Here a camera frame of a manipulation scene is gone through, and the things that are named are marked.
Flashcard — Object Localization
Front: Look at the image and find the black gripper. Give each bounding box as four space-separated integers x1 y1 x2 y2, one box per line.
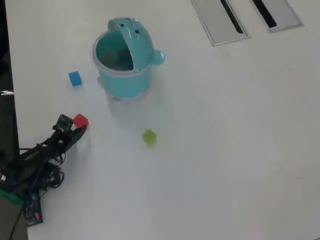
47 125 88 152

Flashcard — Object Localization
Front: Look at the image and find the red lego block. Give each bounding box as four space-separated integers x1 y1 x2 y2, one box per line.
72 113 89 128

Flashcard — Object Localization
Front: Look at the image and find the blue lego block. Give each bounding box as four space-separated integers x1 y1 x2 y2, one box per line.
68 70 83 88

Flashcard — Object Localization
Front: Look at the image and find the teal animal-shaped bin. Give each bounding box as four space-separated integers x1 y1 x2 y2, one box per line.
92 16 166 101

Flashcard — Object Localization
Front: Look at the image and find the black furniture panel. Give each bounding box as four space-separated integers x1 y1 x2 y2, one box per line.
0 91 21 161

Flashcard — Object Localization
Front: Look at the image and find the blue controller circuit board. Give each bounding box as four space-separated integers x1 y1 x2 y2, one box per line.
23 191 44 227

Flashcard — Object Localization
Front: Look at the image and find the green table clamp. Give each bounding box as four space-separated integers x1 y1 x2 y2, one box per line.
0 187 25 207

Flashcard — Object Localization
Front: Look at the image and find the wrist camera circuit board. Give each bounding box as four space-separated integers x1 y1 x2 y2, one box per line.
52 114 74 132

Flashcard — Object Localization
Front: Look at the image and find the black cable bundle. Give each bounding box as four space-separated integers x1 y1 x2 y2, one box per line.
43 152 66 190

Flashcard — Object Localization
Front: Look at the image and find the silver desk cable grommet plate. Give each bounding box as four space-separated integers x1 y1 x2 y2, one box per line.
249 0 304 34
190 0 251 48

